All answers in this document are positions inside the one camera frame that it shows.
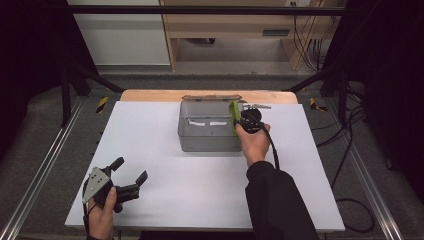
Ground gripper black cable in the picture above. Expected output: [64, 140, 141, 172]
[248, 113, 281, 171]
[81, 199, 98, 236]

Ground wooden desk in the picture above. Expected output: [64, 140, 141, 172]
[159, 0, 348, 72]

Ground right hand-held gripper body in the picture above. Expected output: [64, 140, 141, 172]
[237, 103, 273, 135]

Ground white table sheet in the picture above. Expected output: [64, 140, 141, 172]
[64, 100, 346, 233]

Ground yellow black hazard tape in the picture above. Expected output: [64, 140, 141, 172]
[95, 96, 110, 114]
[308, 97, 328, 113]

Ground grey transparent storage box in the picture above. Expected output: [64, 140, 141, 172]
[177, 94, 249, 153]

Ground aluminium rail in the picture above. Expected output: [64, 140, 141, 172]
[0, 96, 86, 240]
[324, 98, 405, 240]

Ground wooden table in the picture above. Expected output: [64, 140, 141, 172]
[119, 89, 299, 105]

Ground green phone case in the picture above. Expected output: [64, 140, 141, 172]
[228, 100, 243, 137]

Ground black frame strut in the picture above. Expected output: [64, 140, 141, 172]
[60, 62, 125, 128]
[282, 64, 350, 125]

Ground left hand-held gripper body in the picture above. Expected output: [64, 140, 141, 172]
[81, 165, 141, 214]

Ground black curtain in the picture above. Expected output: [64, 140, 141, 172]
[0, 0, 99, 164]
[321, 0, 424, 204]

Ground person's left hand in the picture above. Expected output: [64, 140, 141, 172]
[86, 186, 119, 240]

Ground bundle of hanging black cables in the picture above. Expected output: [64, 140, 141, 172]
[291, 2, 325, 72]

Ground black floor cables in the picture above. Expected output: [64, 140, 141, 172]
[314, 83, 377, 234]

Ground person's right hand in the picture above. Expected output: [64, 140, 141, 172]
[234, 122, 272, 168]

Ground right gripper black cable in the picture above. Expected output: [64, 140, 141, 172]
[248, 113, 281, 171]

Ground white cabinet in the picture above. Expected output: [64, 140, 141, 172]
[67, 0, 171, 66]

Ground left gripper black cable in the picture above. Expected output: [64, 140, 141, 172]
[81, 199, 98, 236]

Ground black horizontal frame bar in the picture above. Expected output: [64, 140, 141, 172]
[66, 4, 346, 16]

